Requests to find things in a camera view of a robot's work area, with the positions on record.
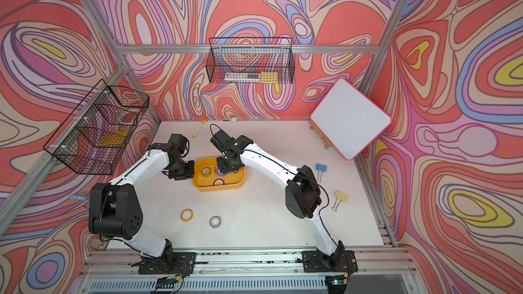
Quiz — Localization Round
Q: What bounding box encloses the purple tape roll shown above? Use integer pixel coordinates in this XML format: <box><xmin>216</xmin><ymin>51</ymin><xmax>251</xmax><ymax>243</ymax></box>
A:
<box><xmin>213</xmin><ymin>178</ymin><xmax>225</xmax><ymax>186</ymax></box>

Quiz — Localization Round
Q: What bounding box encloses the yellow-green tape roll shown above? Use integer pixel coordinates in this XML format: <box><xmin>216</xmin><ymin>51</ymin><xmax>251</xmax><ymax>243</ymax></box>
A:
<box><xmin>201</xmin><ymin>167</ymin><xmax>212</xmax><ymax>177</ymax></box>

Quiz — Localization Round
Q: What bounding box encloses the yellow plastic storage box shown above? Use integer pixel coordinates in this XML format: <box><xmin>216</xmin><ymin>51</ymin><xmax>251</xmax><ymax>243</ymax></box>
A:
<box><xmin>192</xmin><ymin>157</ymin><xmax>246</xmax><ymax>192</ymax></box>

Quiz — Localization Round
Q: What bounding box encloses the orange tape roll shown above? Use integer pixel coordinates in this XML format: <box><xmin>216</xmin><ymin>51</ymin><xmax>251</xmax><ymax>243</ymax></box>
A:
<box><xmin>180</xmin><ymin>208</ymin><xmax>194</xmax><ymax>222</ymax></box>

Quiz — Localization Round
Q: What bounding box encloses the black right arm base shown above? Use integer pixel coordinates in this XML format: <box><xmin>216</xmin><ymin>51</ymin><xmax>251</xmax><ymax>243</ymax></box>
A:
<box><xmin>296</xmin><ymin>250</ymin><xmax>359</xmax><ymax>275</ymax></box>

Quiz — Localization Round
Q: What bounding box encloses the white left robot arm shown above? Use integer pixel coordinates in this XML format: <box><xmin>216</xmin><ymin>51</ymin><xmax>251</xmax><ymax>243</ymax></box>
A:
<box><xmin>89</xmin><ymin>134</ymin><xmax>195</xmax><ymax>264</ymax></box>

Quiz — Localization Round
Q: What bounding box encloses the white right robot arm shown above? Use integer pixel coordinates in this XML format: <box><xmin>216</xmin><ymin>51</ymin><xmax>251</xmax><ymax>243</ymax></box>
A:
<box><xmin>211</xmin><ymin>128</ymin><xmax>351</xmax><ymax>272</ymax></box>

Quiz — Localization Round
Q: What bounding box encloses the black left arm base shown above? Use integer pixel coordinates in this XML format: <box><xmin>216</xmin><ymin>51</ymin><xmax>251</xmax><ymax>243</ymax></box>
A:
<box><xmin>132</xmin><ymin>249</ymin><xmax>196</xmax><ymax>276</ymax></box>

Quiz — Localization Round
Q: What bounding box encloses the grey clear tape roll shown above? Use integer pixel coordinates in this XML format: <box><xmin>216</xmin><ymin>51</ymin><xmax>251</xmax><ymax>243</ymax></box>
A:
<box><xmin>209</xmin><ymin>216</ymin><xmax>222</xmax><ymax>229</ymax></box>

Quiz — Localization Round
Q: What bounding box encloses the yellow capped white marker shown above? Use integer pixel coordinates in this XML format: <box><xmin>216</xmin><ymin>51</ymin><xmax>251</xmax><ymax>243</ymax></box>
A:
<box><xmin>192</xmin><ymin>120</ymin><xmax>206</xmax><ymax>138</ymax></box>

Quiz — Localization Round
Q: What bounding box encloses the yellow block in basket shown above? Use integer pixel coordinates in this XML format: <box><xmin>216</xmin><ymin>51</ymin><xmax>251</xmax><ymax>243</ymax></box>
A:
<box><xmin>98</xmin><ymin>131</ymin><xmax>129</xmax><ymax>148</ymax></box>

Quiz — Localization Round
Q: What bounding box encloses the yellow item in back basket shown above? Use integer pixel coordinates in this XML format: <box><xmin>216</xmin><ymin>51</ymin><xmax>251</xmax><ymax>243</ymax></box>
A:
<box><xmin>260</xmin><ymin>72</ymin><xmax>279</xmax><ymax>84</ymax></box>

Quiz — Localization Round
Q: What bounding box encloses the blue binder clip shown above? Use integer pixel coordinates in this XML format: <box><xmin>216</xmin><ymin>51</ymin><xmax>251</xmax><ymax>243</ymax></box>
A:
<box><xmin>315</xmin><ymin>163</ymin><xmax>327</xmax><ymax>182</ymax></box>

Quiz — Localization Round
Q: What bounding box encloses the blue cloth bundle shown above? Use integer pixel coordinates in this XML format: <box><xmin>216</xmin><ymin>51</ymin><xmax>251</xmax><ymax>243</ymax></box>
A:
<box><xmin>69</xmin><ymin>195</ymin><xmax>90</xmax><ymax>202</ymax></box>

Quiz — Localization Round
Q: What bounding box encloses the yellow sticky note pad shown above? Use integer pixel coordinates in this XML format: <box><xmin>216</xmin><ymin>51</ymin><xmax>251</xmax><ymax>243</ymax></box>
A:
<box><xmin>335</xmin><ymin>190</ymin><xmax>348</xmax><ymax>202</ymax></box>

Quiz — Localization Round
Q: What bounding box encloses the white board pink edge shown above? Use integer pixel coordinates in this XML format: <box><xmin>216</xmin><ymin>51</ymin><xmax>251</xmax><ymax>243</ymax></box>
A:
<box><xmin>311</xmin><ymin>80</ymin><xmax>392</xmax><ymax>161</ymax></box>

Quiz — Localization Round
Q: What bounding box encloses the black wire basket left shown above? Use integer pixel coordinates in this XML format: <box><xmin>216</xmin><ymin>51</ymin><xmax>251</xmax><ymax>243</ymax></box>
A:
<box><xmin>43</xmin><ymin>80</ymin><xmax>149</xmax><ymax>175</ymax></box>

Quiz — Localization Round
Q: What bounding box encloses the black wire basket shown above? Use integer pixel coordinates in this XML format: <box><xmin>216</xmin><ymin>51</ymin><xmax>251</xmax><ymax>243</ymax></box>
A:
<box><xmin>43</xmin><ymin>80</ymin><xmax>149</xmax><ymax>175</ymax></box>
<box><xmin>206</xmin><ymin>36</ymin><xmax>296</xmax><ymax>84</ymax></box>

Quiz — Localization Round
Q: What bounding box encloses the black wire basket back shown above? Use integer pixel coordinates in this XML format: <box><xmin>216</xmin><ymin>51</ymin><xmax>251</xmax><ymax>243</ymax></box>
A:
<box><xmin>206</xmin><ymin>36</ymin><xmax>296</xmax><ymax>84</ymax></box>

